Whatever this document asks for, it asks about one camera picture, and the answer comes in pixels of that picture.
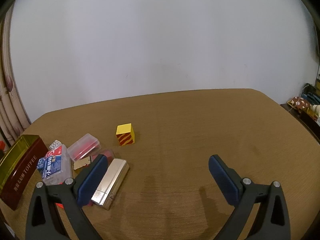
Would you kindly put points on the small dark red box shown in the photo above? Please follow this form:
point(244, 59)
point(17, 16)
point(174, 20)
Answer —
point(109, 154)

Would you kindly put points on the cluttered side shelf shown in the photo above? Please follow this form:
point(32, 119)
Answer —
point(305, 107)

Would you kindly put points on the clear box with red content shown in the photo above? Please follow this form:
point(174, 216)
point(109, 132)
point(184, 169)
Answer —
point(85, 146)

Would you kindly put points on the clear box blue label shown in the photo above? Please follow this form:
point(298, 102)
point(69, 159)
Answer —
point(55, 166)

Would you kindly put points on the silver metal rectangular box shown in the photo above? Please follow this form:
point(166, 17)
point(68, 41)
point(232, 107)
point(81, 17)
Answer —
point(110, 183)

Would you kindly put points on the red gold tin box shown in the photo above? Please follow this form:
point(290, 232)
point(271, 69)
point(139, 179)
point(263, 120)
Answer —
point(18, 166)

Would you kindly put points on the yellow red striped cube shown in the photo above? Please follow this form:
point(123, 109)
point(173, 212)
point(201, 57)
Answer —
point(125, 134)

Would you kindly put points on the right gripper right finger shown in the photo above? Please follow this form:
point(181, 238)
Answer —
point(272, 218)

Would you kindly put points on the small gold tan block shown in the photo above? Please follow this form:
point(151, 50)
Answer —
point(82, 163)

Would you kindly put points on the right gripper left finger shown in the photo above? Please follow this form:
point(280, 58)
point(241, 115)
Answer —
point(44, 221)

